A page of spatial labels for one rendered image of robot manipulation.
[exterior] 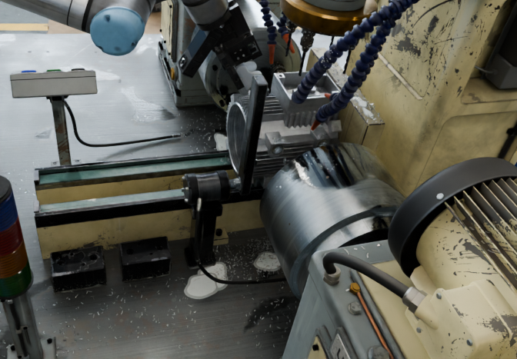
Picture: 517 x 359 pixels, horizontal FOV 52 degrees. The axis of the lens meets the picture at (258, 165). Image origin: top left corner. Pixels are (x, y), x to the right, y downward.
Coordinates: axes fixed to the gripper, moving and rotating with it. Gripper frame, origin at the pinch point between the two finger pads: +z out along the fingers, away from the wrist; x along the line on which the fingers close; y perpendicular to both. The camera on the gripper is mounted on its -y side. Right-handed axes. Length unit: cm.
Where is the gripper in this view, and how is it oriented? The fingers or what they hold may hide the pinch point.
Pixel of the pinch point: (242, 92)
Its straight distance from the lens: 114.7
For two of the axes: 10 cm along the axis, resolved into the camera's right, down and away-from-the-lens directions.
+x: -3.0, -6.5, 7.0
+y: 8.8, -4.7, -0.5
